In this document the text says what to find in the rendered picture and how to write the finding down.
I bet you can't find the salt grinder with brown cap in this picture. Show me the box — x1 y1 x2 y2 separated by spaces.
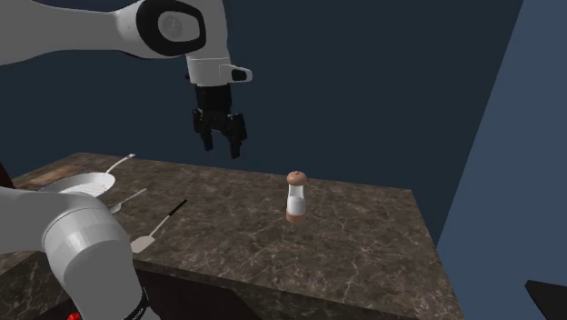
285 170 309 225

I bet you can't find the white grill pan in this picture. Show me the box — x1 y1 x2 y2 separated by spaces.
41 153 137 199

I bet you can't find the black-handled silver spatula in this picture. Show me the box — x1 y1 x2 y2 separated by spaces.
130 198 189 255

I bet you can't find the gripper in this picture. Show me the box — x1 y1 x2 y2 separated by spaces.
193 83 248 160

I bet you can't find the silver spoon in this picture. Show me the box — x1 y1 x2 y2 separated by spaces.
108 187 149 215

